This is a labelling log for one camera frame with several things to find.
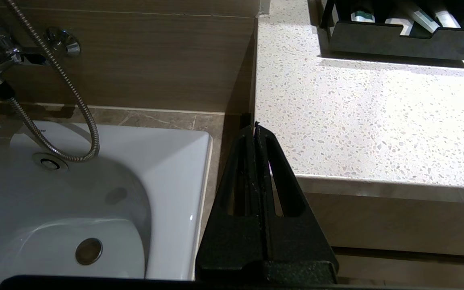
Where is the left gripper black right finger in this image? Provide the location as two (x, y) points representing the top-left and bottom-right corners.
(256, 122), (337, 278)

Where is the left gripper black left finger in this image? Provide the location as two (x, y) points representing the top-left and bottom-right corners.
(196, 126), (265, 278)

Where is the black box drawer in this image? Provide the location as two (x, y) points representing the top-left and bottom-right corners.
(320, 0), (464, 61)

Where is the long packet large green label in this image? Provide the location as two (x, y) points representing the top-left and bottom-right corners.
(407, 6), (441, 33)

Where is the long packet small green mark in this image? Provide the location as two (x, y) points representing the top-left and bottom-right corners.
(433, 7), (461, 29)

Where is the white bathtub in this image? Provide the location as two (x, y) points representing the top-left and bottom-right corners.
(0, 117), (213, 290)

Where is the wooden vanity cabinet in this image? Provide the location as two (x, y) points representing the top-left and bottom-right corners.
(294, 175), (464, 290)

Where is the bathtub drain plug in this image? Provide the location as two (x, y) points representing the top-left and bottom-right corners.
(75, 238), (104, 266)

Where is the white tube packet green label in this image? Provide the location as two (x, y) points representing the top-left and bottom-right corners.
(350, 10), (376, 23)

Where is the beige flat packet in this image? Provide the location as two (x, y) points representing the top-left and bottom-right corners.
(384, 16), (414, 36)

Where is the metal shower hose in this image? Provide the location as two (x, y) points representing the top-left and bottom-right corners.
(4, 0), (101, 163)

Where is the bathtub overflow ring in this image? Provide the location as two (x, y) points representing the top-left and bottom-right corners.
(32, 153), (70, 173)

